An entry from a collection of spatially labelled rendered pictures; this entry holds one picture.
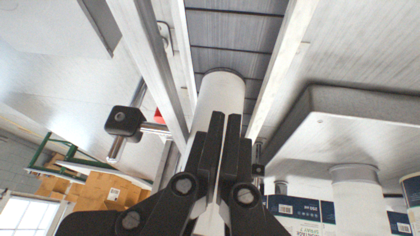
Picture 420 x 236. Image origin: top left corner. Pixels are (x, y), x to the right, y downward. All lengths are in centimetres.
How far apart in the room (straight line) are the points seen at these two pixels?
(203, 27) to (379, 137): 30
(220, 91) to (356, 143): 26
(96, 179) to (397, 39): 218
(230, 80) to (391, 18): 16
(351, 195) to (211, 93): 35
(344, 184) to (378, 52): 27
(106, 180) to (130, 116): 195
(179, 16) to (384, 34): 21
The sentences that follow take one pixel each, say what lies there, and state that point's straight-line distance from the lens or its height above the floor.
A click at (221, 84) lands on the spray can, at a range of 20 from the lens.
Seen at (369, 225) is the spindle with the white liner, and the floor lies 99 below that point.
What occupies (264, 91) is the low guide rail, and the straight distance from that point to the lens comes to 19.
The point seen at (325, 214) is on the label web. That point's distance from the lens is 68.
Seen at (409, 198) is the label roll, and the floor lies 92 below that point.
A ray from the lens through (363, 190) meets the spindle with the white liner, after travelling 47.
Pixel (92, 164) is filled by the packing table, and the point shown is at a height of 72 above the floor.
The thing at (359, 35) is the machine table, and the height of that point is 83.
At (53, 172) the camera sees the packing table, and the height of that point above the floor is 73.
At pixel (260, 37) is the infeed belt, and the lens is 19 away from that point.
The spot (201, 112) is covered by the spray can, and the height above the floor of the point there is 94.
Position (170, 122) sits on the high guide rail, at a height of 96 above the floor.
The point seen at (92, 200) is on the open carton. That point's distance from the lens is 217.
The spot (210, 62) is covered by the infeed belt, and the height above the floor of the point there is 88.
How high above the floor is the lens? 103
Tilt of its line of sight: 28 degrees down
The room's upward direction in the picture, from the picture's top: 169 degrees counter-clockwise
